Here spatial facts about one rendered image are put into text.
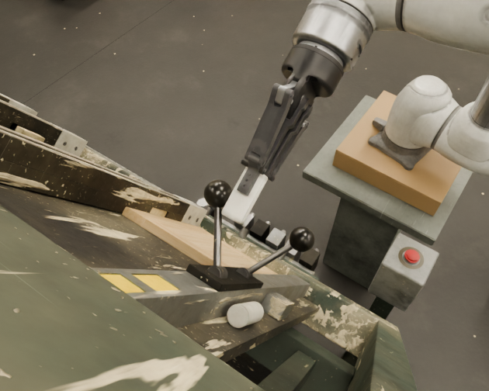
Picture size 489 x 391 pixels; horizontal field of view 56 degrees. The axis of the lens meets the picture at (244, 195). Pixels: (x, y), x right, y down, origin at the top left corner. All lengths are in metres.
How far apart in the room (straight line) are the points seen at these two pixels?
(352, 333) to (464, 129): 0.66
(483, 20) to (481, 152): 0.95
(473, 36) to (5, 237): 0.52
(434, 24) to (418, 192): 1.06
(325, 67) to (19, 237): 0.47
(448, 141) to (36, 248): 1.42
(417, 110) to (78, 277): 1.41
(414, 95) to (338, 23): 0.94
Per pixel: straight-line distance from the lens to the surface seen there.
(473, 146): 1.49
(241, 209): 0.58
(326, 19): 0.60
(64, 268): 0.16
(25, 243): 0.17
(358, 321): 1.26
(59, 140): 1.52
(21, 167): 0.75
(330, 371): 0.93
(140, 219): 0.97
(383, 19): 0.62
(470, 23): 0.58
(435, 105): 1.52
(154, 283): 0.45
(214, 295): 0.55
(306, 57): 0.59
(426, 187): 1.63
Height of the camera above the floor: 2.03
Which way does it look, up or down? 54 degrees down
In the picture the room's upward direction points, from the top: straight up
